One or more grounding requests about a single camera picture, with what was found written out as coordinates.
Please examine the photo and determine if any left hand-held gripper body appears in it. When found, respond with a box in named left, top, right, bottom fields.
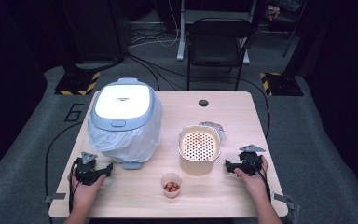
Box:
left=74, top=151, right=99, bottom=187

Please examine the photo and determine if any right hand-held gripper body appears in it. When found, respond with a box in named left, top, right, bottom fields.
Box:
left=238, top=143, right=267, bottom=177

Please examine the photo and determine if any white plastic trash bag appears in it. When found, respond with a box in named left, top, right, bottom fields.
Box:
left=87, top=92, right=163, bottom=164

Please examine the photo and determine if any beige bowl with perforated strainer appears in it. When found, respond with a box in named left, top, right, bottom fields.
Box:
left=177, top=124, right=223, bottom=177

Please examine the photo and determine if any small clear plastic cup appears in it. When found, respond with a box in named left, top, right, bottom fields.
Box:
left=160, top=172, right=183, bottom=199

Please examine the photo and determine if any white and blue pedal trash can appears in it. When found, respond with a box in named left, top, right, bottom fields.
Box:
left=87, top=77, right=163, bottom=171

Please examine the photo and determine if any person's left hand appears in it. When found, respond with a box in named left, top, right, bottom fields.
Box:
left=67, top=173, right=107, bottom=206

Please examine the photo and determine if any person's right hand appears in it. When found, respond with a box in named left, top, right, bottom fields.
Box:
left=233, top=155, right=270, bottom=201

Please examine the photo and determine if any grey tape strip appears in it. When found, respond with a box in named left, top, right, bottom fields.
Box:
left=44, top=192, right=67, bottom=203
left=272, top=192, right=296, bottom=210

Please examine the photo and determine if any crumpled foil lid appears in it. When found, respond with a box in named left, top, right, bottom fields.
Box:
left=199, top=120, right=227, bottom=141

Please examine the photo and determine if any black base with hazard stripes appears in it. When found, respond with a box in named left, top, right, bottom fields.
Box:
left=259, top=72, right=305, bottom=97
left=54, top=69, right=102, bottom=97

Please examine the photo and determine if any black folding chair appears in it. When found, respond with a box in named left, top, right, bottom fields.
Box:
left=186, top=17, right=254, bottom=91

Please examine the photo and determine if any dark tripod stand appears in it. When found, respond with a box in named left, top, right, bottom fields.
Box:
left=282, top=0, right=309, bottom=59

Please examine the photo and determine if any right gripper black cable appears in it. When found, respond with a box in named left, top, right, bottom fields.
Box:
left=245, top=158, right=272, bottom=203

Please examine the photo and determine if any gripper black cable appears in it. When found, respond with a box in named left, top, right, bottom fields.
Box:
left=68, top=158, right=82, bottom=214
left=245, top=158, right=272, bottom=203

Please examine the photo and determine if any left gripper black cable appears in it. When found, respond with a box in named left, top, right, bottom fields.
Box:
left=68, top=158, right=82, bottom=214

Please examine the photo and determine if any black floor cable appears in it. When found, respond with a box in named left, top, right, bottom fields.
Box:
left=44, top=121, right=84, bottom=224
left=211, top=76, right=271, bottom=139

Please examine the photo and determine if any white metal desk frame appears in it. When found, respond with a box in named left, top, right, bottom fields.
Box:
left=176, top=0, right=259, bottom=65

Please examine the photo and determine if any white floor cable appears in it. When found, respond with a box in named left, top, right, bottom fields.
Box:
left=127, top=0, right=181, bottom=49

